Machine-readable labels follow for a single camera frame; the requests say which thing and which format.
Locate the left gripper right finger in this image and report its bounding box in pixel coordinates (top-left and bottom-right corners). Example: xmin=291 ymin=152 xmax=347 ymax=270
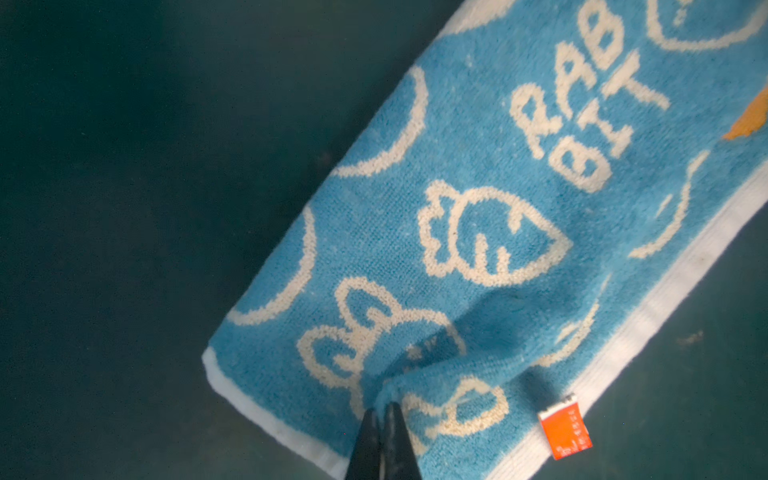
xmin=382 ymin=402 xmax=422 ymax=480

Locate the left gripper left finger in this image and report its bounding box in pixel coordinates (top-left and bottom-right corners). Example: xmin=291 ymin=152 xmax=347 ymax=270
xmin=344 ymin=408 xmax=381 ymax=480

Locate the blue bunny pattern towel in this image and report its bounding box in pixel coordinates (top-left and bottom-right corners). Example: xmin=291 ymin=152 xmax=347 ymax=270
xmin=202 ymin=1 xmax=767 ymax=479

